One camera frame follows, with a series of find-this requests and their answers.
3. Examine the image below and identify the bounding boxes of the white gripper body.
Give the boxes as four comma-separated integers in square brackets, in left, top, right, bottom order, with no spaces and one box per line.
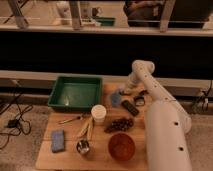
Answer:
[123,73,140,95]

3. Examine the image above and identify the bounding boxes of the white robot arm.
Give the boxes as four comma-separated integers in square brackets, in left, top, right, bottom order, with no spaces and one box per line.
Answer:
[124,60,192,171]

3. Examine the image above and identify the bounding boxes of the black remote control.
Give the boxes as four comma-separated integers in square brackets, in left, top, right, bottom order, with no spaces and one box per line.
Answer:
[121,100,139,116]

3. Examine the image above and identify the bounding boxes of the bunch of dark grapes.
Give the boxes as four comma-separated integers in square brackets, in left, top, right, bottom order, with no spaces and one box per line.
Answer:
[105,118,134,133]

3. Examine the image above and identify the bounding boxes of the white paper cup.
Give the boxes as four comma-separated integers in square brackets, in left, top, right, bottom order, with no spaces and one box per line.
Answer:
[91,104,107,124]

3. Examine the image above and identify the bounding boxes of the yellow banana peel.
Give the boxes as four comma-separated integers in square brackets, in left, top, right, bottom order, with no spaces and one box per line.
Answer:
[77,117,93,140]

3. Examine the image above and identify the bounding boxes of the red-orange bowl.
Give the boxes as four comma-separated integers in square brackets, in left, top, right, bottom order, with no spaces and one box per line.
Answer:
[108,133,135,161]

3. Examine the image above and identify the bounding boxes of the green plastic tray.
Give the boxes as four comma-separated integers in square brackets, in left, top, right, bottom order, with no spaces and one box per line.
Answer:
[48,76,102,112]

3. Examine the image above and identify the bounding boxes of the green bin in background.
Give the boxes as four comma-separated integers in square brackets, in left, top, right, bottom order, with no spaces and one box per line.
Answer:
[93,17,115,26]

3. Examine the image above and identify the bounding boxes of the metal spoon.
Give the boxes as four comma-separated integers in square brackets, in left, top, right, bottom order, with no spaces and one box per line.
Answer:
[58,116,83,124]

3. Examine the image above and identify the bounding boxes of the person in background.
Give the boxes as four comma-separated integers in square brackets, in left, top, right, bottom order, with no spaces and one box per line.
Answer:
[123,0,165,27]

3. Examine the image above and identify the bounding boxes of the blue sponge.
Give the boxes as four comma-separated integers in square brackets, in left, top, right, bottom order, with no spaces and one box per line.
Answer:
[51,130,65,153]

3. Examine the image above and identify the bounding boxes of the cables at right wall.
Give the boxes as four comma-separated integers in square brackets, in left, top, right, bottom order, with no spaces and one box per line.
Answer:
[191,79,213,113]

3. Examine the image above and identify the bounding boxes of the black floor cables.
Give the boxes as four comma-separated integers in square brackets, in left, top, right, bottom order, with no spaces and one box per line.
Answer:
[0,83,34,151]

